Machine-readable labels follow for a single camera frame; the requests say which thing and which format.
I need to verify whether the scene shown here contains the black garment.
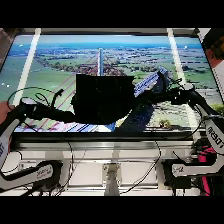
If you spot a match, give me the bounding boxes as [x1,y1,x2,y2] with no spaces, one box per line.
[71,73,137,126]

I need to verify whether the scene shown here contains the silver frame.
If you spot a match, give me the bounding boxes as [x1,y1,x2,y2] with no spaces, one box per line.
[0,131,224,197]

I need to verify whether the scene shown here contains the black cable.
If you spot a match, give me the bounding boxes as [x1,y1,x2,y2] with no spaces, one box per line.
[119,139,163,196]
[53,139,76,196]
[7,86,56,110]

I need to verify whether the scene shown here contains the pink garment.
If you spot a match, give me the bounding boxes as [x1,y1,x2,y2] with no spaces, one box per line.
[197,145,218,197]

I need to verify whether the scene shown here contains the heap of clothes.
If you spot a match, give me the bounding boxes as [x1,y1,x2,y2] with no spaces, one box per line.
[201,28,224,62]

